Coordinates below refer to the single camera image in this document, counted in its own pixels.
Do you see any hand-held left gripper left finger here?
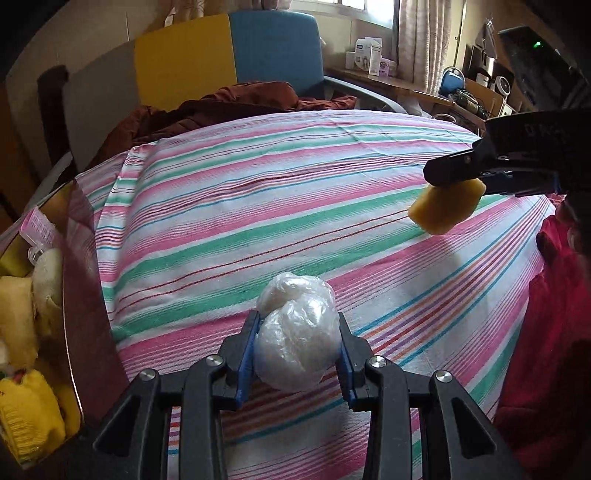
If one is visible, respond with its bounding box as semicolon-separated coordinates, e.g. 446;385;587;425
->
92;310;262;480

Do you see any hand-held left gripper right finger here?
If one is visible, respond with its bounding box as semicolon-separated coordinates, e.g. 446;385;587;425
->
336;311;513;480

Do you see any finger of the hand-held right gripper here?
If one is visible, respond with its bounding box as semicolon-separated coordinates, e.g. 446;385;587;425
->
424;137;494;188
480;167;560;198

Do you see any yellow sponge block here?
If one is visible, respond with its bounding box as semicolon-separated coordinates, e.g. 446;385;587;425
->
407;179;486;235

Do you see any clear plastic bag ball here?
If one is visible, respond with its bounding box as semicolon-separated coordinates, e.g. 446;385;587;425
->
255;272;341;393

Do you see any gold tin box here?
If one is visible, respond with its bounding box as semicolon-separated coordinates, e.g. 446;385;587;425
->
0;179;132;472

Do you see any yellow striped sock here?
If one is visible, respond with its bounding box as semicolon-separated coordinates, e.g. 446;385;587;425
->
0;369;68;467

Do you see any pale yellow sponge cloth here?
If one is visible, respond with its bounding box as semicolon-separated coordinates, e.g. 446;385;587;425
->
0;274;40;370

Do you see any pink printed packet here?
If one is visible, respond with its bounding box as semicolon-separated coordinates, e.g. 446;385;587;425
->
18;207;61;266

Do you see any brown cardboard box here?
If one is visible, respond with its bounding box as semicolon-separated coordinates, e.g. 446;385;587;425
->
464;78;507;118

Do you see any blue round object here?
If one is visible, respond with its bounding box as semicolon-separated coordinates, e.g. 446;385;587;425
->
441;67;465;97

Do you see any wooden side desk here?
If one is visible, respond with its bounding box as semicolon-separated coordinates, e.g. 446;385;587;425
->
323;67;490;132

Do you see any patterned curtain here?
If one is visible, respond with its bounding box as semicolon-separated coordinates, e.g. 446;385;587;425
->
399;0;465;93

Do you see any large white carton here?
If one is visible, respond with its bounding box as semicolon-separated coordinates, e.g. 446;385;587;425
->
355;38;383;75

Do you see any striped bed sheet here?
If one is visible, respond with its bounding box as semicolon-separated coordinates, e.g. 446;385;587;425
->
0;108;561;480

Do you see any red garment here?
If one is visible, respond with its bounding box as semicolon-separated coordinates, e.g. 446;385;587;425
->
494;215;591;467

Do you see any dark red cloth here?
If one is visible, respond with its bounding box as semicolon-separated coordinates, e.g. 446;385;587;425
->
88;80;356;162

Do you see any grey yellow blue chair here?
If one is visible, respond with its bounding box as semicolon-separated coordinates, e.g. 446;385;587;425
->
62;11;416;171

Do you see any wooden wardrobe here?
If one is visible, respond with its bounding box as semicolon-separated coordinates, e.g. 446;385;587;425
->
0;83;40;222

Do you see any black rolled mat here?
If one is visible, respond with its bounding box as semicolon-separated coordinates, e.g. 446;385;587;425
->
39;65;71;155

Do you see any black cable bundle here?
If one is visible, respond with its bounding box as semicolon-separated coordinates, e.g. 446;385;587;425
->
450;90;490;120

